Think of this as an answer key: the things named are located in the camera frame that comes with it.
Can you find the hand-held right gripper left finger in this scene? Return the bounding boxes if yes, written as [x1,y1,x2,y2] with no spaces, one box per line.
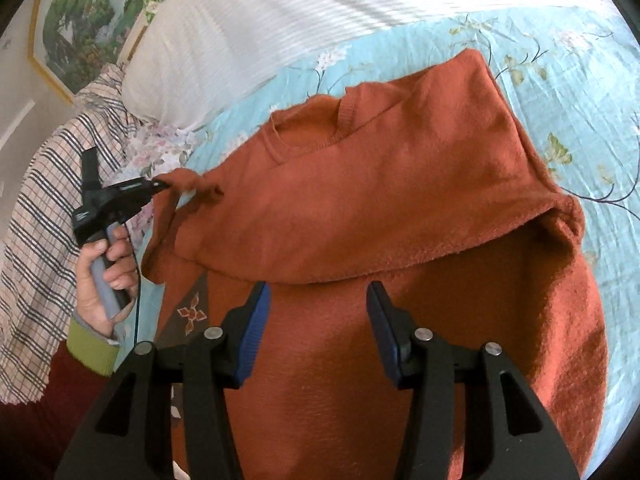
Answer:
[54,280,273,480]

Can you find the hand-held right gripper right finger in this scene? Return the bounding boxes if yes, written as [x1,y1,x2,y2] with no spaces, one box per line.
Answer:
[366,281,581,480]

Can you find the orange sweater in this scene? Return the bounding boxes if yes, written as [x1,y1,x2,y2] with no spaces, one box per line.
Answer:
[141,48,609,480]

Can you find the person's left hand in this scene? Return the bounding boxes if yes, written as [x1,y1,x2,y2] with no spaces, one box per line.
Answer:
[75,222,140,342]

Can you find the plaid blanket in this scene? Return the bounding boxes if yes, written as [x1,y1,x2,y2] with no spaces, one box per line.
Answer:
[0,62,146,406]

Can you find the framed landscape painting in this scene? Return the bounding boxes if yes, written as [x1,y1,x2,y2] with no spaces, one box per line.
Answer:
[27,0,166,106]

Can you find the white pillow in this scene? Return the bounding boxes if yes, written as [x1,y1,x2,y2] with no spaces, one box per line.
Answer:
[122,0,617,133]

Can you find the floral blue bed sheet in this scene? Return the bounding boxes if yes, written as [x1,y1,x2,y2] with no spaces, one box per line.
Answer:
[115,6,640,480]

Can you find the black cable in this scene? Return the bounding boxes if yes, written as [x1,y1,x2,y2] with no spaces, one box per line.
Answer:
[124,212,143,348]

